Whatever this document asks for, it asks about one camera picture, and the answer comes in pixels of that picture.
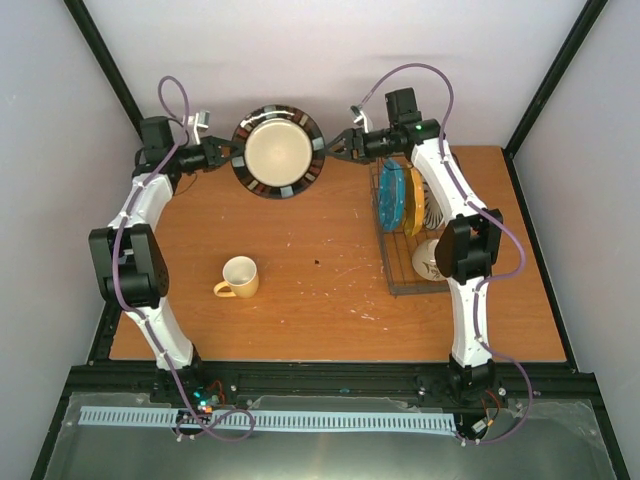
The white blue striped plate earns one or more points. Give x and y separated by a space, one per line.
434 210

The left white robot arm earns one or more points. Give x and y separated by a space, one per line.
128 263

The black aluminium frame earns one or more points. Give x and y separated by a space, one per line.
396 381

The right controller board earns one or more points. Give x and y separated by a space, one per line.
491 406

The white ceramic bowl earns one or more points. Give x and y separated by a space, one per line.
424 261

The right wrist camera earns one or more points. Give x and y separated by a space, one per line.
361 119

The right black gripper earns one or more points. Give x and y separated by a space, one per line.
352 138

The yellow plate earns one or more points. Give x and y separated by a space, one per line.
414 202

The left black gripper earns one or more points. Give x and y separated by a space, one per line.
211 147

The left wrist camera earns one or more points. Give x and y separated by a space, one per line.
197 124

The black rimmed striped plate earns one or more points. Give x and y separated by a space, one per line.
284 152

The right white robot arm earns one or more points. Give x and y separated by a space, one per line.
467 249

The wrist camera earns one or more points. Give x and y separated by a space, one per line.
197 124
361 119

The controller board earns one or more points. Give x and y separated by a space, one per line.
491 406
210 397

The black wire dish rack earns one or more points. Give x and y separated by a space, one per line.
396 247

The teal polka dot plate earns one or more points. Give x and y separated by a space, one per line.
391 195

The left controller board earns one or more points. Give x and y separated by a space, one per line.
210 397

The yellow mug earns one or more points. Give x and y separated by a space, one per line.
240 279

